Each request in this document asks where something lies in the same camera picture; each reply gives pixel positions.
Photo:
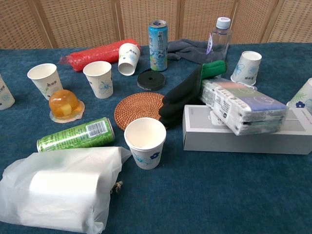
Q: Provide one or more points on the white floral paper cup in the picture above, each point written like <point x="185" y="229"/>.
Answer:
<point x="128" y="57"/>
<point x="146" y="151"/>
<point x="45" y="80"/>
<point x="98" y="79"/>
<point x="246" y="68"/>
<point x="5" y="95"/>
<point x="303" y="96"/>

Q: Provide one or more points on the woven rattan coaster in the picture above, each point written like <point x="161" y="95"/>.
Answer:
<point x="139" y="107"/>

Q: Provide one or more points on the orange fruit jelly cup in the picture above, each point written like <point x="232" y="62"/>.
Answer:
<point x="64" y="104"/>

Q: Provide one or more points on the black and green glove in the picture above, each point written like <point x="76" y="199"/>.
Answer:
<point x="180" y="97"/>

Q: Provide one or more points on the black round disc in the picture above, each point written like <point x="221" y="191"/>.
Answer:
<point x="151" y="81"/>

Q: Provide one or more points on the grey white cardboard box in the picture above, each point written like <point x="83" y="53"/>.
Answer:
<point x="219" y="141"/>

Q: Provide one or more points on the blue drink can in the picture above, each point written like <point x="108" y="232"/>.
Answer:
<point x="158" y="46"/>

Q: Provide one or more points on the grey towel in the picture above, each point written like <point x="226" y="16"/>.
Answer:
<point x="185" y="51"/>

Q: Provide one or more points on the small brown twine knot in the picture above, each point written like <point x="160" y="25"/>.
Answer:
<point x="117" y="187"/>

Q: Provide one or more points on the green drink can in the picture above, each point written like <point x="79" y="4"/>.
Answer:
<point x="75" y="135"/>

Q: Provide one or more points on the red bubble wrap roll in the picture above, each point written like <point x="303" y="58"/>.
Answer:
<point x="97" y="54"/>

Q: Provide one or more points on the multicolour tissue pack bundle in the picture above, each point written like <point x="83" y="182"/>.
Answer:
<point x="243" y="107"/>

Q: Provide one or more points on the clear plastic water bottle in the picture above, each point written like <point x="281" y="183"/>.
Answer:
<point x="219" y="39"/>

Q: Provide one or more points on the woven bamboo folding screen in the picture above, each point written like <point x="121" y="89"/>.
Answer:
<point x="85" y="22"/>

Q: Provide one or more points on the white plastic bag with roll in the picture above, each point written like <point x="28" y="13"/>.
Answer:
<point x="61" y="190"/>

